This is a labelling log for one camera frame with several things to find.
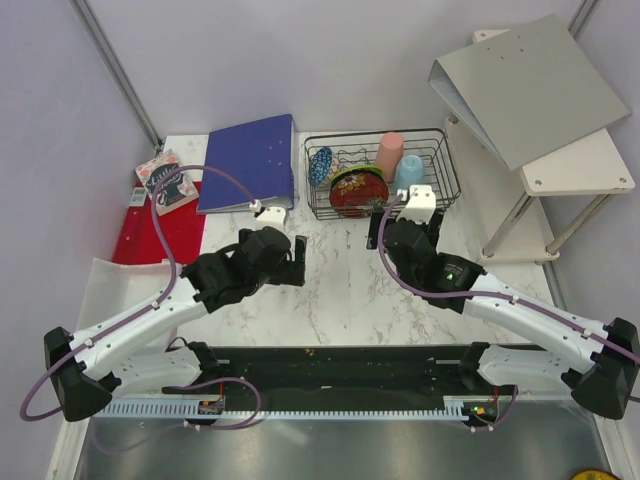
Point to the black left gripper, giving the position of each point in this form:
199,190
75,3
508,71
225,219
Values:
295,269

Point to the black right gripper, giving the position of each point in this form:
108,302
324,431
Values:
432,229

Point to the light blue cup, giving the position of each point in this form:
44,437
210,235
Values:
409,172

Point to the red floral plate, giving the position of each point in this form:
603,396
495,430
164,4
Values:
353,195

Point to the blue patterned bowl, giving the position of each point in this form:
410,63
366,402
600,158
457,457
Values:
320,166

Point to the green plate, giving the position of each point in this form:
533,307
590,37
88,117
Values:
359,169

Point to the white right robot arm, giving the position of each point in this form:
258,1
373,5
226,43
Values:
597,364

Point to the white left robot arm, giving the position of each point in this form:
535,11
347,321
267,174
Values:
93,366

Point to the pink cup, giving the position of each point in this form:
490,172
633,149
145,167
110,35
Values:
389,154

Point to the white two-tier shelf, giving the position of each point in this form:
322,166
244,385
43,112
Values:
526,215

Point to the little women book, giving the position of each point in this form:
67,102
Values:
178,188

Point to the small white label card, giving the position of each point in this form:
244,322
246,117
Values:
138,197

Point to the clear plastic sleeve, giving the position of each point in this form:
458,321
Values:
114,288

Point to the yellow object at corner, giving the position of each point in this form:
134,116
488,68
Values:
593,474

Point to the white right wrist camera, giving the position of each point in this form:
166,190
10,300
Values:
419,203

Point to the black wire dish rack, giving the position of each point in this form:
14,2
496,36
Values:
360,148

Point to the blue ring binder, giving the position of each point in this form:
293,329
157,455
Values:
259,155

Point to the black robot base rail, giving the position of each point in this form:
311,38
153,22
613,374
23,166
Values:
342,378

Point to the grey ring binder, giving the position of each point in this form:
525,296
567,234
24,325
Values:
526,92

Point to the light blue cable duct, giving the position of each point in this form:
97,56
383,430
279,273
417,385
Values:
202,408

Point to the aluminium frame post right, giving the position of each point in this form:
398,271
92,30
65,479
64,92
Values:
581,17

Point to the aluminium frame post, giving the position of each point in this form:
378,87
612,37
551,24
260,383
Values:
581,17
96,33

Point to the aluminium frame post left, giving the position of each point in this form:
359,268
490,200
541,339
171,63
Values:
96,33

